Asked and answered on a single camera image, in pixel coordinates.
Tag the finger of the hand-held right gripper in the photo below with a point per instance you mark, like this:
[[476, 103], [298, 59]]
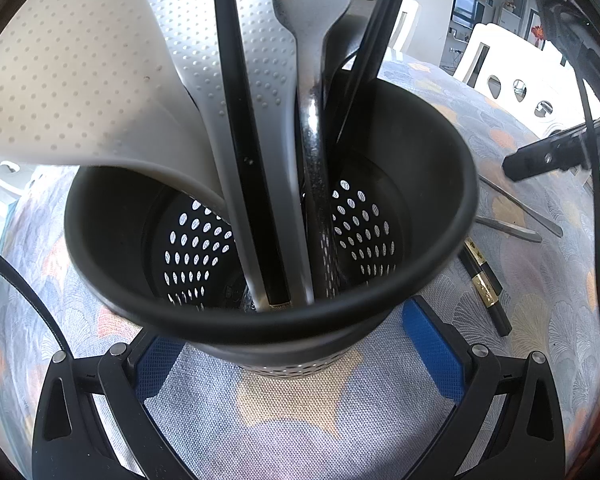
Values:
[[535, 157]]

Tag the black perforated utensil holder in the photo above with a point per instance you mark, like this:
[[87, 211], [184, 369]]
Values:
[[420, 170]]

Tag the white rice paddle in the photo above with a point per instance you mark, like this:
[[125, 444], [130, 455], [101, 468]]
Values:
[[70, 85], [272, 70]]

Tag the fan-patterned grey tablecloth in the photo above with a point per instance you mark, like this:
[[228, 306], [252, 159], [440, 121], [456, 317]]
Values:
[[290, 410]]

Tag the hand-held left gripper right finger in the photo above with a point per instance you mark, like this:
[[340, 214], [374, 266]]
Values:
[[432, 352]]

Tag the television screen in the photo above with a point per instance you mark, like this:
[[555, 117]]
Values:
[[465, 7]]

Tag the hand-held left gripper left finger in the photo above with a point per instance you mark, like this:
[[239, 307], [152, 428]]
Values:
[[157, 365]]

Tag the metal fork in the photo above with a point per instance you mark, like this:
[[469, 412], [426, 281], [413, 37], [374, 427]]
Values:
[[337, 40], [310, 125]]

